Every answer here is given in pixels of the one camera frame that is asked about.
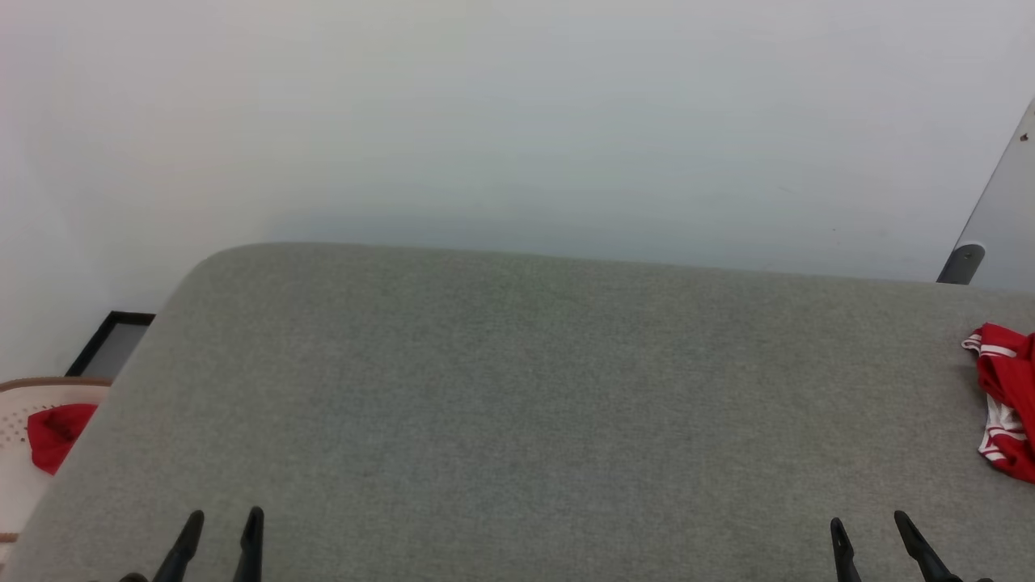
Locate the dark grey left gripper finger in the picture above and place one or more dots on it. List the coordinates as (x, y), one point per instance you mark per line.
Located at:
(182, 554)
(251, 554)

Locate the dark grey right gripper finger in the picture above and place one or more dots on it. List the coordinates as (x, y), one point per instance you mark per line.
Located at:
(926, 558)
(845, 558)

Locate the red and white jersey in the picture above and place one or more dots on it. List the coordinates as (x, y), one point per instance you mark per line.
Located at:
(1011, 388)

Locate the red garment in basket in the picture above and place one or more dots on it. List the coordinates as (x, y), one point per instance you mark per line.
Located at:
(57, 436)

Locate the white perforated laundry basket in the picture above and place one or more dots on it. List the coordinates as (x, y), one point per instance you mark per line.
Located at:
(16, 493)

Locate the grey metal furniture leg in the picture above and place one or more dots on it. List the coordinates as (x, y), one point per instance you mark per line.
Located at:
(1007, 218)

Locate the black rectangular frame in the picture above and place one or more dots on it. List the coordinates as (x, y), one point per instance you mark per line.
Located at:
(85, 356)

